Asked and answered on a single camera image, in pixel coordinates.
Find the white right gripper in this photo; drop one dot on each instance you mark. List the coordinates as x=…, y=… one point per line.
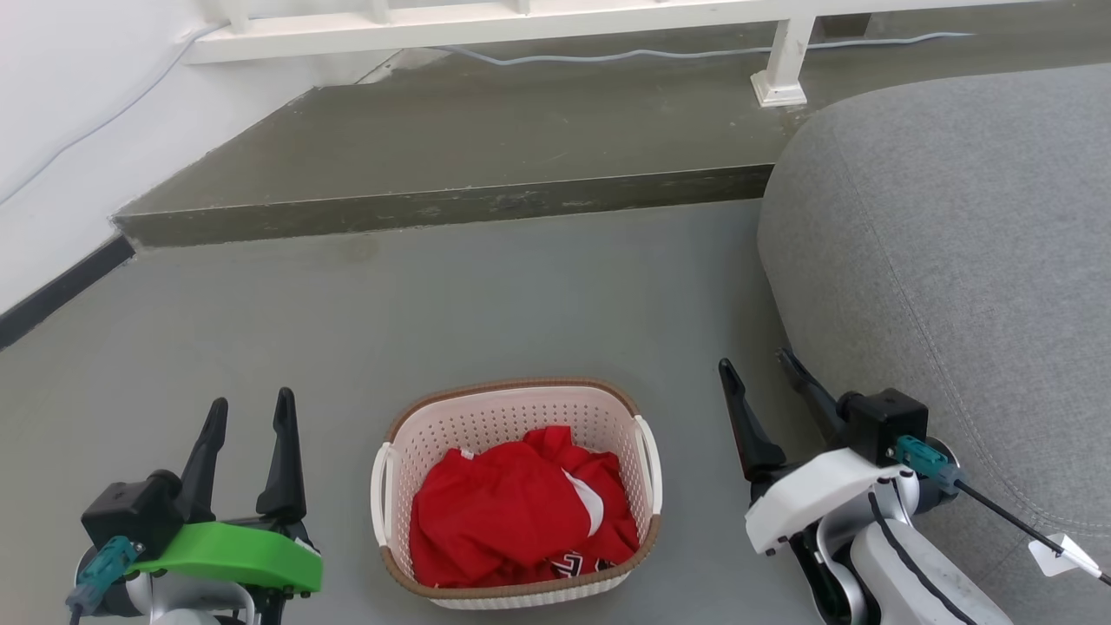
x=816, y=495

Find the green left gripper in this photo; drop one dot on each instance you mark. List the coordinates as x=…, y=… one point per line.
x=243, y=555

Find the cream perforated laundry basket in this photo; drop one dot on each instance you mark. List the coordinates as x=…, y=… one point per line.
x=512, y=412

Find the grey fabric sofa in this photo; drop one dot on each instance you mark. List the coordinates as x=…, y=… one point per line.
x=955, y=243

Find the black baseboard strip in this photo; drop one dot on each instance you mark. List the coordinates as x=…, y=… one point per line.
x=61, y=291

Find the red jersey clothing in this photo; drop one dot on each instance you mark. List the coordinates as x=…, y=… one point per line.
x=503, y=516

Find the white wooden railing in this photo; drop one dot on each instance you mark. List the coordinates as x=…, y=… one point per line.
x=486, y=24

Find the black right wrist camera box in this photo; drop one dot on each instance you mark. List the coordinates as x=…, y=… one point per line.
x=885, y=421

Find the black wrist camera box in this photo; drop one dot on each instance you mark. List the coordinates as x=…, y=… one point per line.
x=130, y=516
x=885, y=421

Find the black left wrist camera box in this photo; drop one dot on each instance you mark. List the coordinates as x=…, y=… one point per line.
x=130, y=516

